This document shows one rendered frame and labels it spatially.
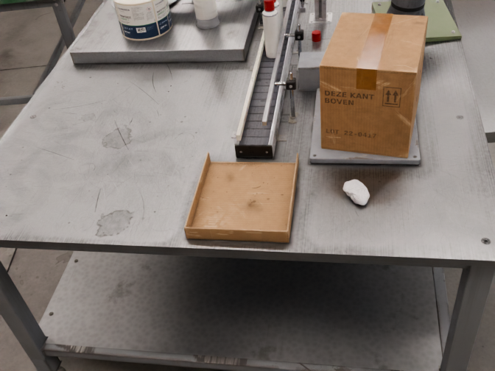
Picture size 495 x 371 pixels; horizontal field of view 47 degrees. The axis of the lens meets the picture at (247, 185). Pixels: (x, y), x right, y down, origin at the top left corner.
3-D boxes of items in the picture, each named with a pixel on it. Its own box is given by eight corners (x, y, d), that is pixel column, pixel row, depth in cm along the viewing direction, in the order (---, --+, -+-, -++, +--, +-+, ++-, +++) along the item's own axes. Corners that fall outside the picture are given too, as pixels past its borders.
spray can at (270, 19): (267, 51, 201) (261, -5, 188) (281, 51, 200) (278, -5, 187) (264, 59, 197) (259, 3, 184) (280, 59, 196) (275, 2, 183)
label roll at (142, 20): (112, 38, 221) (102, 2, 212) (136, 15, 235) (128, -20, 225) (158, 42, 215) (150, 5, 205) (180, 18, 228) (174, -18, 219)
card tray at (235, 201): (209, 162, 167) (207, 152, 164) (298, 163, 162) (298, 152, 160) (186, 238, 145) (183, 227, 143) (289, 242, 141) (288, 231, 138)
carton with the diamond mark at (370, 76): (341, 90, 184) (342, 11, 166) (418, 97, 177) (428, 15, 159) (320, 149, 163) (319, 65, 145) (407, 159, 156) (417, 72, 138)
